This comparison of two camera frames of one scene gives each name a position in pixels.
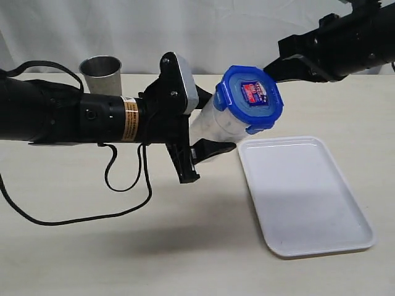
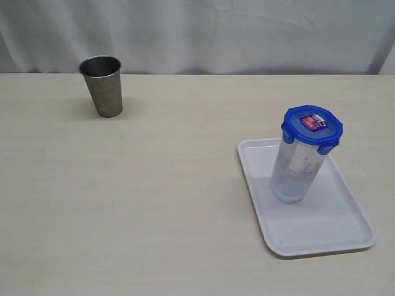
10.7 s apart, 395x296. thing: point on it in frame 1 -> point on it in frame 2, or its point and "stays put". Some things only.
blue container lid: (252, 95) -> (311, 126)
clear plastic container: (212, 123) -> (295, 166)
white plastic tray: (305, 201) stays put
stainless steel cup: (103, 74) stays put
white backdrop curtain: (210, 34) stays put
